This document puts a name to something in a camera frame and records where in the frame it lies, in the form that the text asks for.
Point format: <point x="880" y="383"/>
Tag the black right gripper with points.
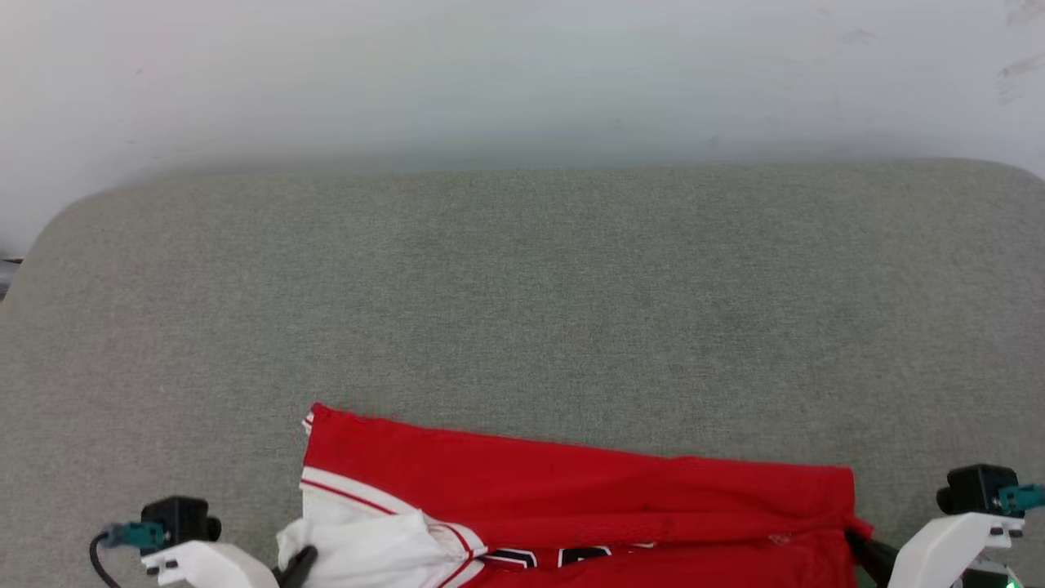
<point x="992" y="578"/>

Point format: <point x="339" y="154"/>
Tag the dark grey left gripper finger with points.
<point x="298" y="567"/>

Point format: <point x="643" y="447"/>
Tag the red basketball jersey white sleeves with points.
<point x="571" y="490"/>

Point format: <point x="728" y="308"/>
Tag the grey fabric sofa cushion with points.
<point x="531" y="310"/>

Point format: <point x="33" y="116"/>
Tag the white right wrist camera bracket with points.
<point x="947" y="547"/>

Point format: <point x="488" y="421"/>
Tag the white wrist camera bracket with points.
<point x="212" y="567"/>
<point x="947" y="547"/>

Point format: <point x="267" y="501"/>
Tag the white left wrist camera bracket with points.
<point x="212" y="567"/>

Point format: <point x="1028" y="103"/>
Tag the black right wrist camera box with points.
<point x="976" y="488"/>

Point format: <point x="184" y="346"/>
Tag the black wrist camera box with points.
<point x="180" y="518"/>
<point x="976" y="488"/>

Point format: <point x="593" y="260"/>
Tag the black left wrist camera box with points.
<point x="180" y="518"/>

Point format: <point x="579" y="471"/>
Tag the teal right camera connector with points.
<point x="1022" y="498"/>

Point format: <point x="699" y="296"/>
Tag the teal camera connector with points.
<point x="137" y="535"/>
<point x="1022" y="498"/>

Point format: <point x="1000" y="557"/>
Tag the teal left camera connector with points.
<point x="137" y="535"/>

